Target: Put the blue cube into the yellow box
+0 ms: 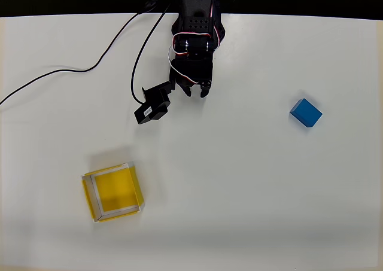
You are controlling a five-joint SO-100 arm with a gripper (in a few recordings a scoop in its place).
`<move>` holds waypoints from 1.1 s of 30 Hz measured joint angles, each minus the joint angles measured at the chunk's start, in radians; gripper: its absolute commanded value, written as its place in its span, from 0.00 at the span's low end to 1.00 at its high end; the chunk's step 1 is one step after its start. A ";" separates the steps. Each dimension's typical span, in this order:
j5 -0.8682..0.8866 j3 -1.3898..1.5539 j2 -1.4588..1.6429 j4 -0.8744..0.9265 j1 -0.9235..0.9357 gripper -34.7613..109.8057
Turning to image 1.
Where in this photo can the blue block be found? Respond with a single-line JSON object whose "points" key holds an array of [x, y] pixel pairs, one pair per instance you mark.
{"points": [[306, 112]]}

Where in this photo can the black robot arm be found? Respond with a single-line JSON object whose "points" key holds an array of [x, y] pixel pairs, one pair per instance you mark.
{"points": [[194, 19]]}

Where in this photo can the yellow open paper box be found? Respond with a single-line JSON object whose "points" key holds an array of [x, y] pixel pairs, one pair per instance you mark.
{"points": [[116, 190]]}

